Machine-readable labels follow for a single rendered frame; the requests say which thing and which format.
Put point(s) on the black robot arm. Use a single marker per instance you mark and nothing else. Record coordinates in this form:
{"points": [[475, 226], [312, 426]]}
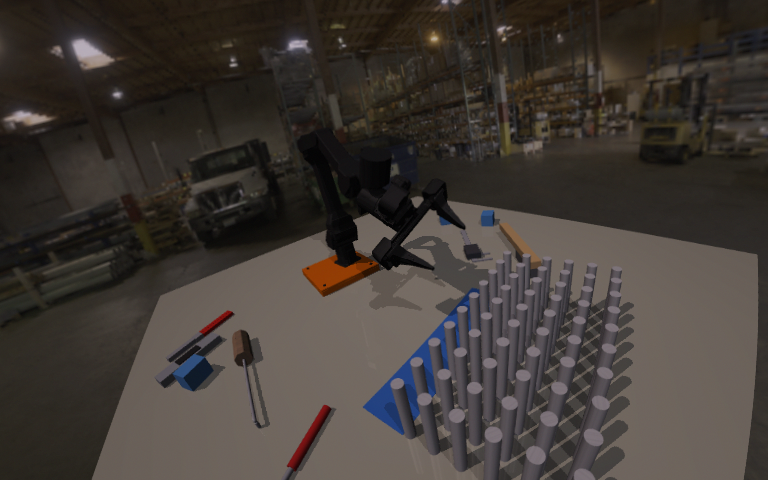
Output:
{"points": [[364, 179]]}

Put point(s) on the blue flat strip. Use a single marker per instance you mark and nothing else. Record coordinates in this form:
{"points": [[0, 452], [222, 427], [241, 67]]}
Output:
{"points": [[382, 404]]}

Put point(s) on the red-handled screwdriver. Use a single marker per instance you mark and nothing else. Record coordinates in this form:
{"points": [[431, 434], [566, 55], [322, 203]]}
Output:
{"points": [[306, 442]]}

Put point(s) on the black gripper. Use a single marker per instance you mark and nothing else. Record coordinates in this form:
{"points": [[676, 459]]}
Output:
{"points": [[389, 253]]}

